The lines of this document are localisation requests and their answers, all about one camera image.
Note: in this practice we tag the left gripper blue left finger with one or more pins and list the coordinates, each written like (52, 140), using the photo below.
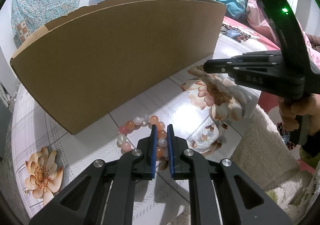
(119, 180)

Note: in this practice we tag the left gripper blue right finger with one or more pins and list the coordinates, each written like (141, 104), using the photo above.
(208, 187)

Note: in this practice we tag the person's right hand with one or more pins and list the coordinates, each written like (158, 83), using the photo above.
(309, 107)

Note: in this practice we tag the white floral bed sheet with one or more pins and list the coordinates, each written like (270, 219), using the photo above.
(160, 200)

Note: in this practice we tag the white fluffy sleeve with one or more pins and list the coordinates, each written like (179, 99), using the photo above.
(264, 157)

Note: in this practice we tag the brown cardboard box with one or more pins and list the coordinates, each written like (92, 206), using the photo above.
(81, 66)

